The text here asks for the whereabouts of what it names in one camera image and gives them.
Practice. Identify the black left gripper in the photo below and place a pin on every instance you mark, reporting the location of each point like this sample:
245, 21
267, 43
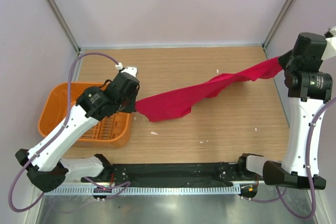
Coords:
131, 107

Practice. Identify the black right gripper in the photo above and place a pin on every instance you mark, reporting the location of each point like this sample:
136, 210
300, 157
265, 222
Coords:
283, 60

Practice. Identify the red t shirt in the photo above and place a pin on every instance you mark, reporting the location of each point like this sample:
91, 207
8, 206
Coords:
178, 103

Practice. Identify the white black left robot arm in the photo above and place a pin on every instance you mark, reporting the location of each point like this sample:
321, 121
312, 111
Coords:
45, 165

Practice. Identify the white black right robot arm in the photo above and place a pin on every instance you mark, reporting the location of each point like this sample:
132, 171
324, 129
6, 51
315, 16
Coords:
309, 93

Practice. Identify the orange plastic basket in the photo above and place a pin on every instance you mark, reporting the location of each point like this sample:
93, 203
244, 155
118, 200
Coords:
111, 132

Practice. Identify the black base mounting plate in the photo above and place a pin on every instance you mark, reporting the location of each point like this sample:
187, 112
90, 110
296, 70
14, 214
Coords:
191, 175

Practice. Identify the white slotted cable duct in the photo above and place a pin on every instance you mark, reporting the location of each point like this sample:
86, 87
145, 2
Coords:
92, 190

